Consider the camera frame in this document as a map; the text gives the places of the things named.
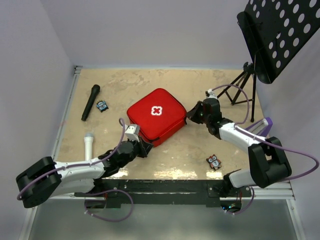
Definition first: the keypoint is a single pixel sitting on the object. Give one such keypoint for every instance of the black music stand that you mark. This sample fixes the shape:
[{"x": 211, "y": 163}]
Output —
[{"x": 283, "y": 40}]

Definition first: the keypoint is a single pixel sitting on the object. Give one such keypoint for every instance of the blue owl toy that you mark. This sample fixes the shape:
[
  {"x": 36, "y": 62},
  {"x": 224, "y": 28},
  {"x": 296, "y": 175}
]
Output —
[{"x": 102, "y": 106}]

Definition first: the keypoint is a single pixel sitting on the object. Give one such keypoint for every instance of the purple box device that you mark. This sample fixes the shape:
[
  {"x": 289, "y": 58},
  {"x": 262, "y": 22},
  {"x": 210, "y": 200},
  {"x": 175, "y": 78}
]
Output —
[{"x": 261, "y": 127}]

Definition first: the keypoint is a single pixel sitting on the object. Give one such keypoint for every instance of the red medicine kit case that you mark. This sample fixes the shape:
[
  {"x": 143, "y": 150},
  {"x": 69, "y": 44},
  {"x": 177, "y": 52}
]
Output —
[{"x": 159, "y": 114}]

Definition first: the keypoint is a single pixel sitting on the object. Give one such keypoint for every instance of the brown owl toy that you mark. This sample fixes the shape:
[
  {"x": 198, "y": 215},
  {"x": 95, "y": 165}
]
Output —
[{"x": 214, "y": 162}]

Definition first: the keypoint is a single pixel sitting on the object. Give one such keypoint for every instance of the white microphone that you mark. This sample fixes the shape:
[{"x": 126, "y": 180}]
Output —
[{"x": 88, "y": 146}]

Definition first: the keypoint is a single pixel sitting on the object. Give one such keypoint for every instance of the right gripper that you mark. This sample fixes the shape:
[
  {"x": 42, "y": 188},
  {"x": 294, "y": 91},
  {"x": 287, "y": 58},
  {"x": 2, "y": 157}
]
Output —
[{"x": 192, "y": 115}]

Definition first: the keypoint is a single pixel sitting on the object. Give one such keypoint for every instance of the aluminium rail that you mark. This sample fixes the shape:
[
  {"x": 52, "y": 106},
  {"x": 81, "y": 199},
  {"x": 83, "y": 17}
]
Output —
[
  {"x": 60, "y": 132},
  {"x": 275, "y": 190}
]

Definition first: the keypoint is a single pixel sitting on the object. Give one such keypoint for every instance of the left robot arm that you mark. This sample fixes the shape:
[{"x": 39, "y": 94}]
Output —
[{"x": 48, "y": 178}]

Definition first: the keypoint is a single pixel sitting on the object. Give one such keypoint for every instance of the aluminium left rail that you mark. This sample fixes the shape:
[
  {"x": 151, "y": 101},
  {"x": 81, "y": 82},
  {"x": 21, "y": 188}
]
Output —
[{"x": 60, "y": 132}]

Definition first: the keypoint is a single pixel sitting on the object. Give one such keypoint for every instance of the aluminium front rail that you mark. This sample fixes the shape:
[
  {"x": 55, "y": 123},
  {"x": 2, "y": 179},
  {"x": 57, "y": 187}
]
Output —
[{"x": 275, "y": 190}]

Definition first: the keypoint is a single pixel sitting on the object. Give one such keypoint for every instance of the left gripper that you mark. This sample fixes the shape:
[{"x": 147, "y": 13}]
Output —
[{"x": 144, "y": 147}]

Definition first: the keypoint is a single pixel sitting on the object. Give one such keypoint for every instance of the black microphone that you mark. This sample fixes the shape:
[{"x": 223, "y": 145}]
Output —
[{"x": 93, "y": 94}]

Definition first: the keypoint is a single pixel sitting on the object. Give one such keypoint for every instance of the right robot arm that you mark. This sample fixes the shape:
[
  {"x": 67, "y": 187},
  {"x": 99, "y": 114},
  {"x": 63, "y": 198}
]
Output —
[{"x": 268, "y": 162}]

